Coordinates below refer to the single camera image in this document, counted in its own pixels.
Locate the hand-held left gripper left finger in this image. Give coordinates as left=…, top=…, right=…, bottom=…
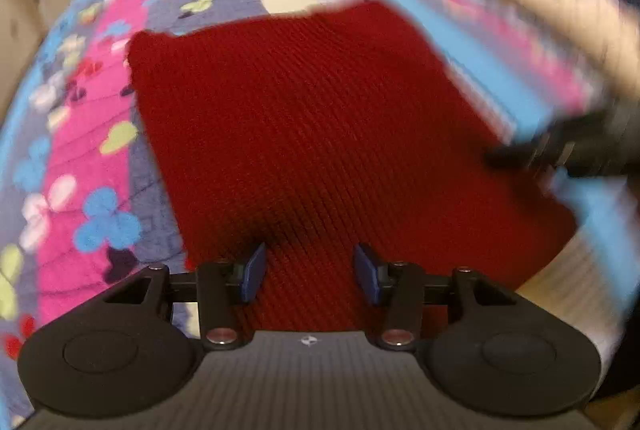
left=102, top=242, right=268, bottom=351

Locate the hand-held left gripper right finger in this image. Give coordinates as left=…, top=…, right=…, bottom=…
left=352, top=244, right=518, bottom=351

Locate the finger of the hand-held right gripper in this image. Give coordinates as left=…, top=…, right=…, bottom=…
left=485, top=130, right=556, bottom=172

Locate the red knitted garment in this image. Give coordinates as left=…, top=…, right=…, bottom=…
left=125, top=0, right=581, bottom=343

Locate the floral printed blanket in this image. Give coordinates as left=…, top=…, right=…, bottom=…
left=0, top=0, right=640, bottom=430

